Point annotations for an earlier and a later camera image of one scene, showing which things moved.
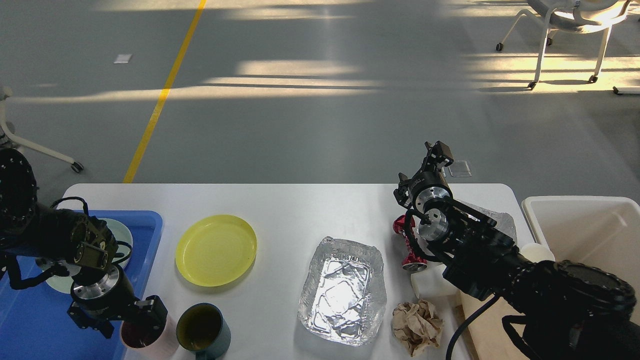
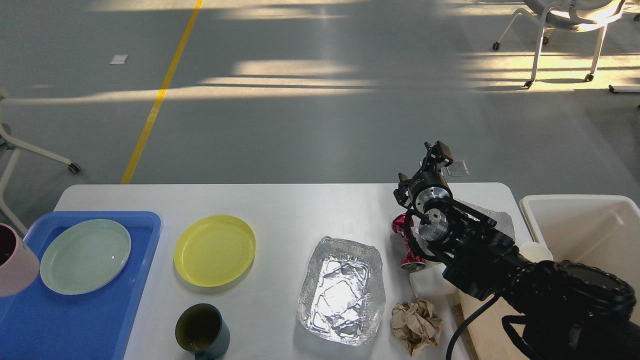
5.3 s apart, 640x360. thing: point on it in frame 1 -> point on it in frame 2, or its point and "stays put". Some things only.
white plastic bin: [601, 231] stays put
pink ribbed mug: [146, 342] -> [19, 267]
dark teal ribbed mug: [201, 329] stays put
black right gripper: [427, 190] stays put
